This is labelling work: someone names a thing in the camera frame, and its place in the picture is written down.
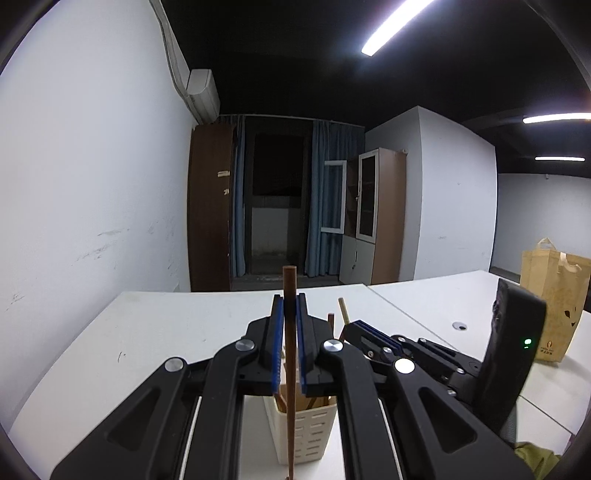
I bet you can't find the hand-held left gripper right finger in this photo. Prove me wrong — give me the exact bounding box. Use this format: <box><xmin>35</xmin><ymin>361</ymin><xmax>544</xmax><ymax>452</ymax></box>
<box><xmin>296</xmin><ymin>293</ymin><xmax>536</xmax><ymax>480</ymax></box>

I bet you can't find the brown paper bag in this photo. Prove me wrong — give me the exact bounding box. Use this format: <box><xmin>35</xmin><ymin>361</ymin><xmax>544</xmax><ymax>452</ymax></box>
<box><xmin>521</xmin><ymin>237</ymin><xmax>591</xmax><ymax>365</ymax></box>

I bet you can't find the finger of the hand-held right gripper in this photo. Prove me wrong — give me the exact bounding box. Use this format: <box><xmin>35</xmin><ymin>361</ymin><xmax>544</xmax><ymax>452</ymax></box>
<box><xmin>342</xmin><ymin>322</ymin><xmax>398</xmax><ymax>365</ymax></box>
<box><xmin>369</xmin><ymin>325</ymin><xmax>483</xmax><ymax>407</ymax></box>

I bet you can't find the brown wooden wardrobe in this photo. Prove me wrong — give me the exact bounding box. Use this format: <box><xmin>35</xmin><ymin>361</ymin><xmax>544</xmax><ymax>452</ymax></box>
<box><xmin>187</xmin><ymin>124</ymin><xmax>236</xmax><ymax>292</ymax></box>

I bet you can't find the cream slotted utensil holder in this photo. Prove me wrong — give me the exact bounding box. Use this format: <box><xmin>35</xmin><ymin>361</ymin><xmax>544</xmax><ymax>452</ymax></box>
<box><xmin>264</xmin><ymin>392</ymin><xmax>338</xmax><ymax>465</ymax></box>

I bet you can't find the blue curtain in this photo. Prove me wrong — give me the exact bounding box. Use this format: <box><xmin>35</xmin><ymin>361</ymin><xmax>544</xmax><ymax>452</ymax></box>
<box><xmin>303</xmin><ymin>119</ymin><xmax>365</xmax><ymax>278</ymax></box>
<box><xmin>228</xmin><ymin>115</ymin><xmax>247</xmax><ymax>278</ymax></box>

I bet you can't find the white window frame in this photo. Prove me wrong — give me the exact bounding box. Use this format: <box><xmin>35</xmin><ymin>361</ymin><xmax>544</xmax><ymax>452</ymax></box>
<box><xmin>320</xmin><ymin>159</ymin><xmax>348</xmax><ymax>235</ymax></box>

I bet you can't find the brown glass door cabinet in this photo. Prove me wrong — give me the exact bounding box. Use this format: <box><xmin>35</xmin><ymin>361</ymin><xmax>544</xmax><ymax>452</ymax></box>
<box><xmin>339</xmin><ymin>148</ymin><xmax>408</xmax><ymax>285</ymax></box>

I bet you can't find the white wall pipe duct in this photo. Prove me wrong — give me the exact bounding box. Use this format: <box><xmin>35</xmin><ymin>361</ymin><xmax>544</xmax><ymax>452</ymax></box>
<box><xmin>148</xmin><ymin>0</ymin><xmax>195</xmax><ymax>114</ymax></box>

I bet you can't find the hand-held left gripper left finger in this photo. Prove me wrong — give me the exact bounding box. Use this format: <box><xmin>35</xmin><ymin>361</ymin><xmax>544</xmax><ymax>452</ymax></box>
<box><xmin>50</xmin><ymin>294</ymin><xmax>284</xmax><ymax>480</ymax></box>

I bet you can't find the green clothing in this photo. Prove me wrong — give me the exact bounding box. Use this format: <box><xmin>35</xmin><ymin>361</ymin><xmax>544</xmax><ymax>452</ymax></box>
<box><xmin>515</xmin><ymin>440</ymin><xmax>561</xmax><ymax>480</ymax></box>

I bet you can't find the white air conditioner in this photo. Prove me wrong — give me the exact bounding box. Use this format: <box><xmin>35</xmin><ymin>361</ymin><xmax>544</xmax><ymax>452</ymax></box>
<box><xmin>185</xmin><ymin>69</ymin><xmax>221</xmax><ymax>124</ymax></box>

